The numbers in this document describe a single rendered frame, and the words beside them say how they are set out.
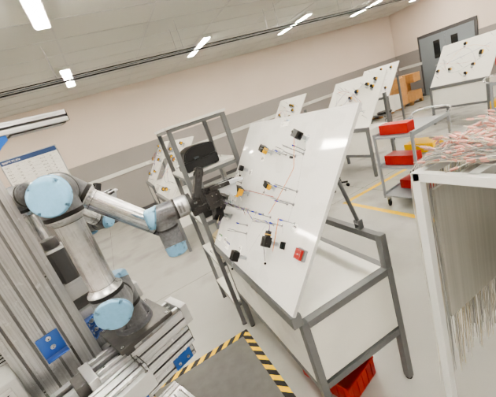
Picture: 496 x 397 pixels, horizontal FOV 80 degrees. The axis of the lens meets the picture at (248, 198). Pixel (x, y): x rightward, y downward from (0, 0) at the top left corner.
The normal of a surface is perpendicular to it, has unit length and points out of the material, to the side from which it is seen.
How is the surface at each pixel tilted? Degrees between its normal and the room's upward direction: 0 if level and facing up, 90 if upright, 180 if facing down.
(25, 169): 90
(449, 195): 90
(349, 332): 90
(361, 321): 90
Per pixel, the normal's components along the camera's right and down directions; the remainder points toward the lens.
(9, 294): 0.70, -0.01
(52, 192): 0.31, 0.05
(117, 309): 0.39, 0.29
